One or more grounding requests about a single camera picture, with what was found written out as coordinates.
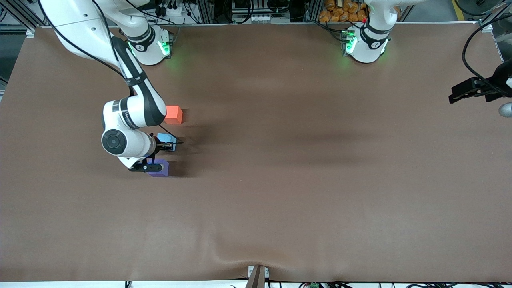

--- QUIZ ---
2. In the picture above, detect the light blue foam block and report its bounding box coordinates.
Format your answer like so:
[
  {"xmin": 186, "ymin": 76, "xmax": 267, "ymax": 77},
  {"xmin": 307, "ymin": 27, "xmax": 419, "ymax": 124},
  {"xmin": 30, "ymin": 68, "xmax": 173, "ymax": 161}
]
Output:
[{"xmin": 157, "ymin": 133, "xmax": 177, "ymax": 152}]

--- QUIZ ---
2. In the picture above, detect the purple foam block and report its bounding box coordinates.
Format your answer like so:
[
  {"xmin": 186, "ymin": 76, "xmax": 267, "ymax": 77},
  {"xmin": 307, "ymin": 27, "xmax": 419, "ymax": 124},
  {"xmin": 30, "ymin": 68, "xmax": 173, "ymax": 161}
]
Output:
[{"xmin": 147, "ymin": 158, "xmax": 170, "ymax": 177}]

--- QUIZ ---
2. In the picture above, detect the orange foam block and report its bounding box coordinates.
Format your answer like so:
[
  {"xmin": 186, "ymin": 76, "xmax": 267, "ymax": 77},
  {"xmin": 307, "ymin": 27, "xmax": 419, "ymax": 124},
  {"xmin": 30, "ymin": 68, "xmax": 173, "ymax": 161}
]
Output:
[{"xmin": 165, "ymin": 105, "xmax": 184, "ymax": 125}]

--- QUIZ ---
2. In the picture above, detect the orange packets pile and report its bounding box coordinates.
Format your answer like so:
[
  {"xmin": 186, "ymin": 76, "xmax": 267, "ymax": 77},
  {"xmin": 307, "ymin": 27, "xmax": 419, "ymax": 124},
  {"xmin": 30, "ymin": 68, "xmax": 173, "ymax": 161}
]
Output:
[{"xmin": 319, "ymin": 0, "xmax": 368, "ymax": 23}]

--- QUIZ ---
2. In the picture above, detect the brown table cloth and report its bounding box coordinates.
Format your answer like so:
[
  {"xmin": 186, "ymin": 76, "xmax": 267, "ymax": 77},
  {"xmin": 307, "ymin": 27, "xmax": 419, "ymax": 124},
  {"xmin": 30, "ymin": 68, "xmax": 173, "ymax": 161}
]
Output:
[{"xmin": 0, "ymin": 22, "xmax": 512, "ymax": 282}]

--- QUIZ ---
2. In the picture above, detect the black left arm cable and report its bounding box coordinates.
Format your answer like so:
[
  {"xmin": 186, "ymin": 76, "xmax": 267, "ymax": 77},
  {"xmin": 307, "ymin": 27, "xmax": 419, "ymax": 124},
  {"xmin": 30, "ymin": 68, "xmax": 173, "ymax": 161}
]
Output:
[{"xmin": 462, "ymin": 14, "xmax": 512, "ymax": 94}]

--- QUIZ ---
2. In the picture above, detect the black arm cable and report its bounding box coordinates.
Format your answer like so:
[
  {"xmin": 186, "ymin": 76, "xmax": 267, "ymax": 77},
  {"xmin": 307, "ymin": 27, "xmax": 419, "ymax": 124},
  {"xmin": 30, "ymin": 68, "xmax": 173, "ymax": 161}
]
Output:
[
  {"xmin": 38, "ymin": 0, "xmax": 184, "ymax": 144},
  {"xmin": 462, "ymin": 14, "xmax": 512, "ymax": 94}
]

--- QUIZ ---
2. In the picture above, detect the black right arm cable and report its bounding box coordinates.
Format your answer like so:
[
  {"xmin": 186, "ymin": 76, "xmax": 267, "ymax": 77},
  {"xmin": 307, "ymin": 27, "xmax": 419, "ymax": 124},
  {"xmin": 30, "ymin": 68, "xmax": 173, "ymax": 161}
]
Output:
[{"xmin": 38, "ymin": 0, "xmax": 184, "ymax": 144}]

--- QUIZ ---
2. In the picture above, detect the brown table edge bracket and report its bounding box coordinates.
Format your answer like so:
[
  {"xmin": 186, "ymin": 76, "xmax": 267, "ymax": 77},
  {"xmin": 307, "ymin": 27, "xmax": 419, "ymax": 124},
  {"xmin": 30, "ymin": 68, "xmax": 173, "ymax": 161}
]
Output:
[{"xmin": 246, "ymin": 265, "xmax": 269, "ymax": 288}]

